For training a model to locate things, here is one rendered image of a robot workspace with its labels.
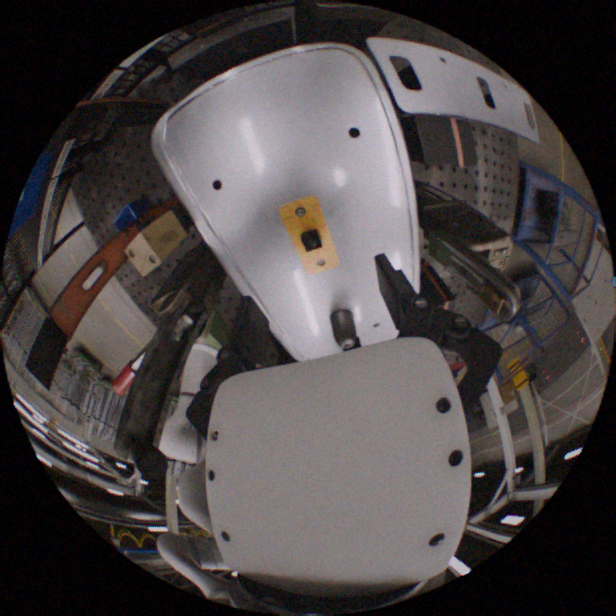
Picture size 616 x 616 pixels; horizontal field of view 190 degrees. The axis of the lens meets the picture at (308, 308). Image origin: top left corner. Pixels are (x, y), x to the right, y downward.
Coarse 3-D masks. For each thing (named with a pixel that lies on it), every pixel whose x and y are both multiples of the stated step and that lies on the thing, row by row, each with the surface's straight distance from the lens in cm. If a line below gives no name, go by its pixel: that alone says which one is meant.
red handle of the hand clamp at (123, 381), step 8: (184, 312) 21; (184, 320) 21; (192, 320) 21; (176, 328) 21; (184, 328) 21; (176, 336) 22; (144, 352) 24; (136, 360) 25; (128, 368) 26; (136, 368) 25; (120, 376) 27; (128, 376) 26; (120, 384) 28; (128, 384) 27; (120, 392) 29
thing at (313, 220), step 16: (288, 208) 19; (304, 208) 19; (320, 208) 19; (288, 224) 19; (304, 224) 19; (320, 224) 19; (304, 240) 19; (320, 240) 19; (304, 256) 21; (320, 256) 21; (336, 256) 21
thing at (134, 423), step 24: (168, 336) 19; (192, 336) 21; (144, 360) 19; (168, 360) 20; (144, 384) 18; (168, 384) 19; (144, 408) 19; (168, 408) 19; (120, 432) 19; (144, 432) 20; (120, 456) 19; (144, 456) 16
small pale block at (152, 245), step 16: (160, 224) 19; (176, 224) 21; (192, 224) 23; (144, 240) 18; (160, 240) 18; (176, 240) 20; (128, 256) 20; (144, 256) 18; (160, 256) 18; (144, 272) 20
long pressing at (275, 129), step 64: (256, 64) 22; (320, 64) 21; (192, 128) 21; (256, 128) 19; (320, 128) 19; (384, 128) 20; (192, 192) 21; (256, 192) 19; (320, 192) 19; (384, 192) 20; (256, 256) 22; (320, 320) 28; (384, 320) 30
